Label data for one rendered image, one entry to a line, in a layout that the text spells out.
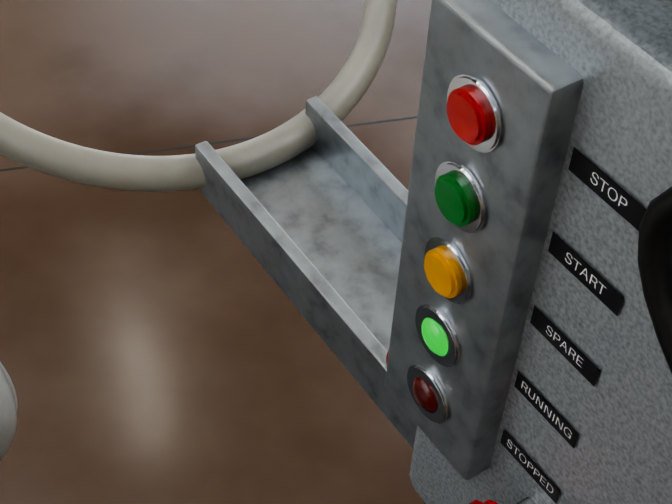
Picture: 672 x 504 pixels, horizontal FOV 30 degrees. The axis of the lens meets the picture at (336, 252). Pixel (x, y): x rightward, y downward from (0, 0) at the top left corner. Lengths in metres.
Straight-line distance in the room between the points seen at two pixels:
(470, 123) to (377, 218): 0.51
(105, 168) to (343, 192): 0.20
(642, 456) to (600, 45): 0.20
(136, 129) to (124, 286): 0.46
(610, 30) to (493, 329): 0.18
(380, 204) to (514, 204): 0.49
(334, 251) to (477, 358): 0.40
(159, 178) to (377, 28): 0.26
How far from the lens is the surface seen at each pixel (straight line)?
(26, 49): 3.04
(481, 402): 0.66
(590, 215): 0.55
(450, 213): 0.59
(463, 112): 0.55
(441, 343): 0.65
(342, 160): 1.07
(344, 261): 1.02
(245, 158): 1.06
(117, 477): 2.21
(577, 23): 0.51
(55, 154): 1.04
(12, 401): 0.84
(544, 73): 0.52
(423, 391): 0.69
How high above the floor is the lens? 1.85
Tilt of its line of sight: 47 degrees down
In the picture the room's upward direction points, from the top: 4 degrees clockwise
